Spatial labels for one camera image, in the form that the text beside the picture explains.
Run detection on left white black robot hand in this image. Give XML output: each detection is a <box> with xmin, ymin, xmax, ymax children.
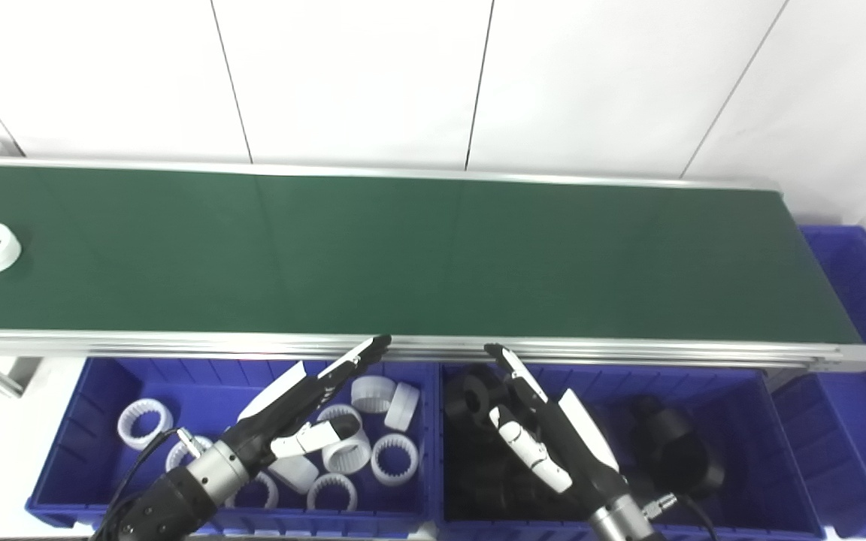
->
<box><xmin>223</xmin><ymin>334</ymin><xmax>392</xmax><ymax>474</ymax></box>

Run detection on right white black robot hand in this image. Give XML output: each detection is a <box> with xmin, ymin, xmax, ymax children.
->
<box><xmin>484</xmin><ymin>343</ymin><xmax>629</xmax><ymax>518</ymax></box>

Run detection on large black round part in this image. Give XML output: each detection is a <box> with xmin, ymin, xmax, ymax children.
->
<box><xmin>632</xmin><ymin>396</ymin><xmax>725</xmax><ymax>497</ymax></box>

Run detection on green conveyor belt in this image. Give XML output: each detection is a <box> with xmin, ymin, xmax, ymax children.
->
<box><xmin>0</xmin><ymin>164</ymin><xmax>864</xmax><ymax>345</ymax></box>
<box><xmin>0</xmin><ymin>156</ymin><xmax>866</xmax><ymax>373</ymax></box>

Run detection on black plastic round part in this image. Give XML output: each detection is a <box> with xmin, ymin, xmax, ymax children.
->
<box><xmin>444</xmin><ymin>366</ymin><xmax>509</xmax><ymax>423</ymax></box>

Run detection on blue bin with black parts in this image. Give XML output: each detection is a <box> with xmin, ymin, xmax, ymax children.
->
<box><xmin>433</xmin><ymin>363</ymin><xmax>828</xmax><ymax>541</ymax></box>

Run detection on blue bin with white rings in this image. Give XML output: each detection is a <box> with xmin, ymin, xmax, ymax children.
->
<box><xmin>26</xmin><ymin>357</ymin><xmax>441</xmax><ymax>538</ymax></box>

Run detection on empty blue bin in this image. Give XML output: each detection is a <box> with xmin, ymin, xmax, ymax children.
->
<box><xmin>768</xmin><ymin>225</ymin><xmax>866</xmax><ymax>538</ymax></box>

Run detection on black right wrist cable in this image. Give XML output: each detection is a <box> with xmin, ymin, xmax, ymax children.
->
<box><xmin>642</xmin><ymin>492</ymin><xmax>718</xmax><ymax>541</ymax></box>

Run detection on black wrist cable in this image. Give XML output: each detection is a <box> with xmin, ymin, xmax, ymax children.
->
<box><xmin>642</xmin><ymin>492</ymin><xmax>718</xmax><ymax>541</ymax></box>
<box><xmin>98</xmin><ymin>427</ymin><xmax>207</xmax><ymax>541</ymax></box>

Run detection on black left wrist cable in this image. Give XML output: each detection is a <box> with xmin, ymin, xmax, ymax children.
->
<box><xmin>98</xmin><ymin>427</ymin><xmax>207</xmax><ymax>541</ymax></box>

